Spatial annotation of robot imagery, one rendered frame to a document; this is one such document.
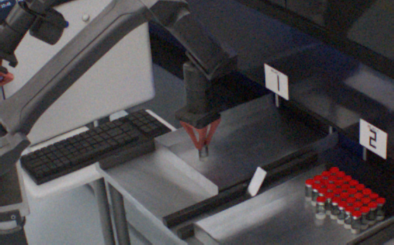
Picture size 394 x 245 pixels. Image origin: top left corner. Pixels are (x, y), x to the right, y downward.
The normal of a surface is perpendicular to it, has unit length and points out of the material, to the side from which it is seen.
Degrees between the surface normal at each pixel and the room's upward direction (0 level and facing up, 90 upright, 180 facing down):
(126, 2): 50
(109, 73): 90
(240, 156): 0
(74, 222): 0
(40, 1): 99
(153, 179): 0
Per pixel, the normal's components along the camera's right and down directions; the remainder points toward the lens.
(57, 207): -0.08, -0.87
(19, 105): -0.20, -0.19
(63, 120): 0.54, 0.36
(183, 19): 0.64, 0.72
